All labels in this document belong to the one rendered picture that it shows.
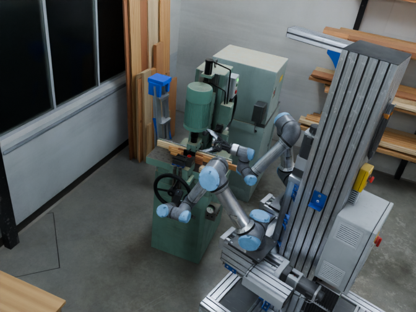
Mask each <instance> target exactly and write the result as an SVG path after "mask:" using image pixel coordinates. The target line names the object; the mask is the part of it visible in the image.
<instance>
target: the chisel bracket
mask: <svg viewBox="0 0 416 312"><path fill-rule="evenodd" d="M201 142H202V138H200V137H198V139H197V143H192V142H191V140H190V141H189V142H188V143H187V146H186V150H189V149H191V150H190V151H193V152H197V151H198V149H199V148H200V147H201V145H200V143H201Z"/></svg>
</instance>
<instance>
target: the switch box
mask: <svg viewBox="0 0 416 312"><path fill-rule="evenodd" d="M239 76H240V75H239V74H234V73H231V77H230V88H229V94H228V97H229V98H231V99H232V98H233V97H234V95H235V90H237V87H238V86H237V87H236V84H238V82H237V79H238V80H239ZM228 81H229V76H228V80H227V88H226V97H227V92H228Z"/></svg>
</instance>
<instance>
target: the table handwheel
mask: <svg viewBox="0 0 416 312"><path fill-rule="evenodd" d="M166 177H169V178H174V179H176V180H177V182H176V184H175V185H174V186H171V187H170V188H169V189H161V188H158V187H157V185H158V182H159V181H160V180H161V179H162V178H166ZM179 182H180V183H182V184H183V185H184V187H185V188H186V190H187V192H188V194H189V193H190V192H191V189H190V187H189V185H188V184H187V182H185V180H184V179H182V178H181V177H179V176H178V175H175V174H172V173H164V174H161V175H159V176H158V177H157V178H156V179H155V181H154V193H155V195H156V197H157V198H158V200H159V201H160V202H161V203H162V204H166V203H168V202H167V201H165V200H164V199H163V198H162V197H161V195H160V194H159V192H158V191H165V192H167V193H168V195H169V196H171V197H173V196H174V195H175V193H176V190H177V189H178V183H179Z"/></svg>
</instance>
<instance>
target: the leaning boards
mask: <svg viewBox="0 0 416 312"><path fill-rule="evenodd" d="M123 27H124V55H125V70H126V97H127V112H128V140H129V159H130V160H132V159H133V158H134V159H137V160H138V161H139V163H141V161H143V160H144V162H146V156H148V154H150V153H151V151H153V150H154V148H155V144H154V122H153V117H154V113H153V96H152V95H149V94H148V92H149V83H148V77H150V76H152V75H154V74H156V73H158V74H162V75H165V76H168V77H169V76H170V0H123ZM176 86H177V77H174V78H172V79H171V82H170V91H169V92H168V94H169V97H168V105H169V114H170V118H171V121H170V129H171V138H172V137H173V136H174V135H175V115H176Z"/></svg>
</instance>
